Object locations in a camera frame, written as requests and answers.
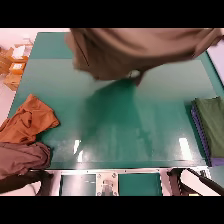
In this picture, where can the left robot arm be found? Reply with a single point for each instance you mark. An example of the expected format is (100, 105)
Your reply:
(20, 182)

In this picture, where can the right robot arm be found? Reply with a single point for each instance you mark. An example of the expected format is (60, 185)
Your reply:
(196, 183)

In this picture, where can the grey-brown garment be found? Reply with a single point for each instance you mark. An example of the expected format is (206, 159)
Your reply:
(20, 158)

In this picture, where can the brown T-shirt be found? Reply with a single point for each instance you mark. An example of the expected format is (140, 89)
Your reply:
(133, 50)

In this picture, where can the cardboard box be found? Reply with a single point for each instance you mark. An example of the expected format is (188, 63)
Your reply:
(17, 66)
(12, 81)

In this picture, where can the orange garment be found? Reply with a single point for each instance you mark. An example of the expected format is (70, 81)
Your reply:
(28, 121)

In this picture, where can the silver frame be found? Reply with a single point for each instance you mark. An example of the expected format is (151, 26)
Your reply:
(106, 183)

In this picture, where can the green garment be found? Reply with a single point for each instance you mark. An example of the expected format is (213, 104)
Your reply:
(213, 123)

